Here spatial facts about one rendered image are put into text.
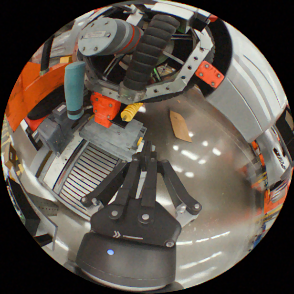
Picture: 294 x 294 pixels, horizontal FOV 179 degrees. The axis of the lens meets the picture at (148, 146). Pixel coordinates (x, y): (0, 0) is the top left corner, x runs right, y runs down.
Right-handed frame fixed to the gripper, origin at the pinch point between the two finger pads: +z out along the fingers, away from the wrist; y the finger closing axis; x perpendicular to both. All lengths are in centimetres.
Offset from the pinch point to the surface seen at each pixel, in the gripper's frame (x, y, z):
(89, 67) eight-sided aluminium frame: 32.7, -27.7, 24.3
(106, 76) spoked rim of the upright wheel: 27.1, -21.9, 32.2
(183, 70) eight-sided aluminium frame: 20.2, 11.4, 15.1
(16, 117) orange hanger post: 23, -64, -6
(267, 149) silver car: -44, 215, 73
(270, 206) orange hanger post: -167, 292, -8
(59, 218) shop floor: -51, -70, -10
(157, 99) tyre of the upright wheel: 10.9, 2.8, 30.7
